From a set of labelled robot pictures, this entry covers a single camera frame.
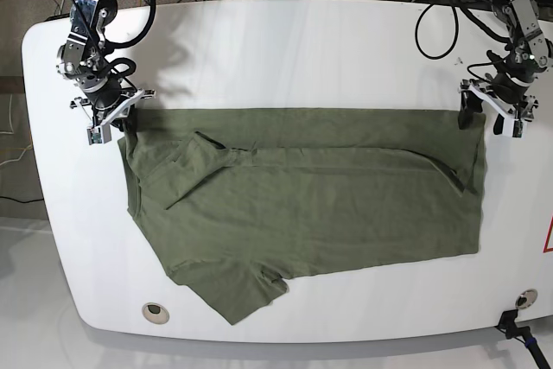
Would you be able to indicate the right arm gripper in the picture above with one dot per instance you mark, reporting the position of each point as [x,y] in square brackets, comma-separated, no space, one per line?
[112,103]

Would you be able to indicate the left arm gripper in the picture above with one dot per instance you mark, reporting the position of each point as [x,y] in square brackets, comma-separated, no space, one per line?
[504,94]

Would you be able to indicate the olive green T-shirt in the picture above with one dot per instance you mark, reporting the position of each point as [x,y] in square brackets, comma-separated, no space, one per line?
[236,202]

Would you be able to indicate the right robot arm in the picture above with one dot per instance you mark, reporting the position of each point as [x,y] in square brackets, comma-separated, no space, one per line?
[83,59]

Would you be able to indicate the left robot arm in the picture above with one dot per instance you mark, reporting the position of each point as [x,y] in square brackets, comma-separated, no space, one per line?
[529,53]

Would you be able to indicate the red triangle sticker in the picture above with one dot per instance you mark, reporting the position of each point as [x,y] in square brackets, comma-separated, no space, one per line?
[548,245]

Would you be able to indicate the right table grommet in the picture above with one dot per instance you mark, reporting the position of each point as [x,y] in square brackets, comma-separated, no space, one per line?
[526,299]

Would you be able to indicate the table grommet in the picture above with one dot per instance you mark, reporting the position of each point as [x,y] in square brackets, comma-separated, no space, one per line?
[526,299]
[155,313]

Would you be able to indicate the left table grommet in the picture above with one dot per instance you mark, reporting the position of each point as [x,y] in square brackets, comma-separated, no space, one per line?
[155,313]

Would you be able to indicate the black table clamp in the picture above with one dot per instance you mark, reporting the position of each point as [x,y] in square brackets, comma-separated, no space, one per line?
[512,331]

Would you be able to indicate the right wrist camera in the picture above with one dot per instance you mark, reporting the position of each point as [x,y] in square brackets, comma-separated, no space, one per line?
[100,134]

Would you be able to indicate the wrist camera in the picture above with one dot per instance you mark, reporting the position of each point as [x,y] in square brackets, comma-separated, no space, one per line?
[100,134]
[514,127]

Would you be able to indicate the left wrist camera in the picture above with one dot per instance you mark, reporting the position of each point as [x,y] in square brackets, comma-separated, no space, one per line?
[514,127]

